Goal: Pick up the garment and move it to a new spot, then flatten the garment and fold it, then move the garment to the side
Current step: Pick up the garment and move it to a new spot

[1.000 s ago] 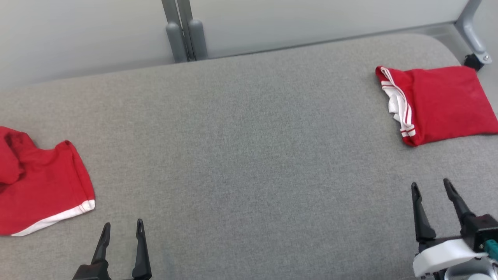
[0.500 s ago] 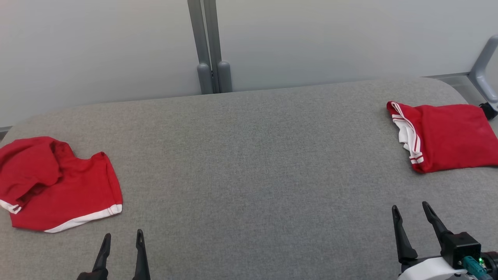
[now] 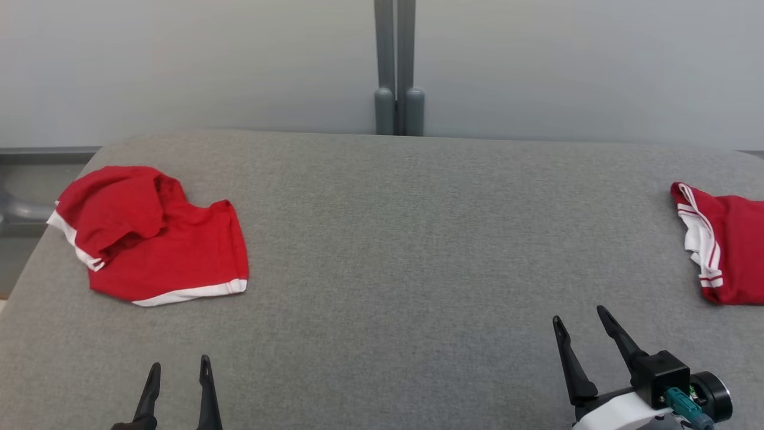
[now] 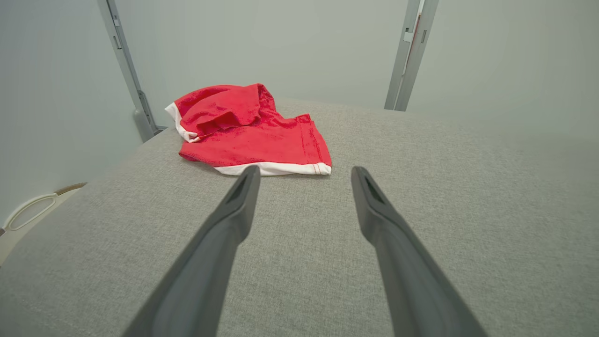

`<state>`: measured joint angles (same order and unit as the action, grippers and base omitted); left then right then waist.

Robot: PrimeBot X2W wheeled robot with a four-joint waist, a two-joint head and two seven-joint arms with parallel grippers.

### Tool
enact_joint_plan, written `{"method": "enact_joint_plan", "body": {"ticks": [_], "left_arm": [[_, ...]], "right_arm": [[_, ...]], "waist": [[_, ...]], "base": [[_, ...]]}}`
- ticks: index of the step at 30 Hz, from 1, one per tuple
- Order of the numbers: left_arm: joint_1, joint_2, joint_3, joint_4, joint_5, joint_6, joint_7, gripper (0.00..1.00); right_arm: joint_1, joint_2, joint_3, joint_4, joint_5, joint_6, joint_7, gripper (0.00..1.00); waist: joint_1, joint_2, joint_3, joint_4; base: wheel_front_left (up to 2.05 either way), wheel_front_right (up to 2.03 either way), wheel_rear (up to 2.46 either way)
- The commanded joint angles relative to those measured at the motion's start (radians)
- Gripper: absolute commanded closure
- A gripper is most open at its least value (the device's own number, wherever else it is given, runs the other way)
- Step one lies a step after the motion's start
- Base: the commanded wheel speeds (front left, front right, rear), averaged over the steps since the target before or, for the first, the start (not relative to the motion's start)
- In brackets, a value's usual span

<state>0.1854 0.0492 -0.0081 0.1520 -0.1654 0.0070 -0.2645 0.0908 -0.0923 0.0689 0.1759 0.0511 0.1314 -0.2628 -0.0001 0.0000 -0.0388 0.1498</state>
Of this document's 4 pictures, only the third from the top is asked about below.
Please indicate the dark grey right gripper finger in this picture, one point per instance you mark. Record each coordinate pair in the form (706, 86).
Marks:
(624, 346)
(574, 370)

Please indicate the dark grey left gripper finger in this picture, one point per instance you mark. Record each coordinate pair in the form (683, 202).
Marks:
(149, 400)
(209, 400)

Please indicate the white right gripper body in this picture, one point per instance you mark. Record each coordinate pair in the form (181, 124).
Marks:
(621, 412)

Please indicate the red garment with striped ribbing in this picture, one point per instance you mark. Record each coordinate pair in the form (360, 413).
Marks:
(740, 251)

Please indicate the red garment with white hem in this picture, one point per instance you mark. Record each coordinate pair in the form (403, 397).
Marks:
(179, 251)

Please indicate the grey metal tube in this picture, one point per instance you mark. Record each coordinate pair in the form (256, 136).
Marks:
(24, 210)

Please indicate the teal right camera connector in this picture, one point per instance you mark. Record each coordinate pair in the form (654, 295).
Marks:
(680, 401)

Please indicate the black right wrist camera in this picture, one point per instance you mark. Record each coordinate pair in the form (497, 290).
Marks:
(714, 394)

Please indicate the grey partition post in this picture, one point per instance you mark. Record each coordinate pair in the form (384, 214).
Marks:
(410, 60)
(385, 60)

